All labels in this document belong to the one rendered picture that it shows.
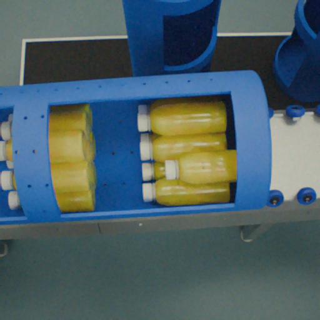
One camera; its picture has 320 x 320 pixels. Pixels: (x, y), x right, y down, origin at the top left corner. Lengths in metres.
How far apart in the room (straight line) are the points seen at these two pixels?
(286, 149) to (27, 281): 1.28
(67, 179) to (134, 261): 1.13
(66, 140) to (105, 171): 0.22
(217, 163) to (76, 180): 0.28
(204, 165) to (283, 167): 0.29
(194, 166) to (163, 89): 0.17
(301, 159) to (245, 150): 0.35
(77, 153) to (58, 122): 0.09
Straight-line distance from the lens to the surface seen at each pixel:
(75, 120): 1.12
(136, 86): 1.05
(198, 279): 2.18
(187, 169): 1.08
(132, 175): 1.25
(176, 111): 1.11
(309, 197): 1.27
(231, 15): 2.51
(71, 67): 2.26
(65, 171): 1.10
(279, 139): 1.33
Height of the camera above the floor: 2.17
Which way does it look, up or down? 75 degrees down
